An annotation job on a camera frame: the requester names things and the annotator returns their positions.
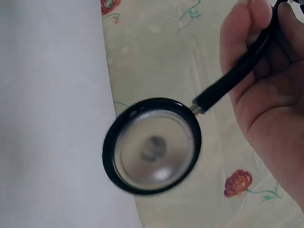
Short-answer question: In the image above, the person's right hand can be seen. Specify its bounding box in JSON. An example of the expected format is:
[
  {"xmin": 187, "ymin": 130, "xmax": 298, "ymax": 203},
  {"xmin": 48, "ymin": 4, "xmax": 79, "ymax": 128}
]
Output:
[{"xmin": 219, "ymin": 0, "xmax": 304, "ymax": 211}]

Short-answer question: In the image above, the black stethoscope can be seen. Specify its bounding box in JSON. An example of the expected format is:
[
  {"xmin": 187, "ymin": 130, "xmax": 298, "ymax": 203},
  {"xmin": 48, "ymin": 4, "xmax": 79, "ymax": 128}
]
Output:
[{"xmin": 102, "ymin": 0, "xmax": 287, "ymax": 197}]

